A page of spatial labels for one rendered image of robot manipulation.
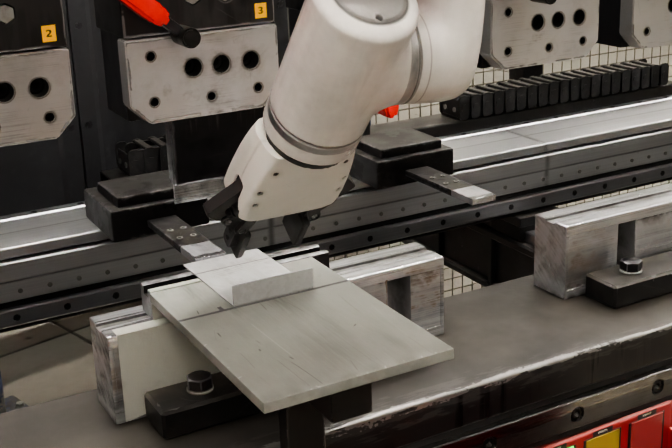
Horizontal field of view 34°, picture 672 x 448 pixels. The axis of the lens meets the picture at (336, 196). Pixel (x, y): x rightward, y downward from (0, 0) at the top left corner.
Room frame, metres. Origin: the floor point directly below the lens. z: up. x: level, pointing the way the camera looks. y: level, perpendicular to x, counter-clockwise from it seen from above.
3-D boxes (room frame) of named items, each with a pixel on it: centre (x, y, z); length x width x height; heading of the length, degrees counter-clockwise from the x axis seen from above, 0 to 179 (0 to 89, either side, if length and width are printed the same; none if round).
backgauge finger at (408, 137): (1.36, -0.12, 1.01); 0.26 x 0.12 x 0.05; 28
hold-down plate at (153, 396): (1.02, 0.05, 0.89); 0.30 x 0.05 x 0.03; 118
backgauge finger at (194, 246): (1.19, 0.20, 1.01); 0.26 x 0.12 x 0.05; 28
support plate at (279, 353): (0.92, 0.05, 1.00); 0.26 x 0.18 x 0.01; 28
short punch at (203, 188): (1.05, 0.12, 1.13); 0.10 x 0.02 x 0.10; 118
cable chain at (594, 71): (1.77, -0.37, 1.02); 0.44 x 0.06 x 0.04; 118
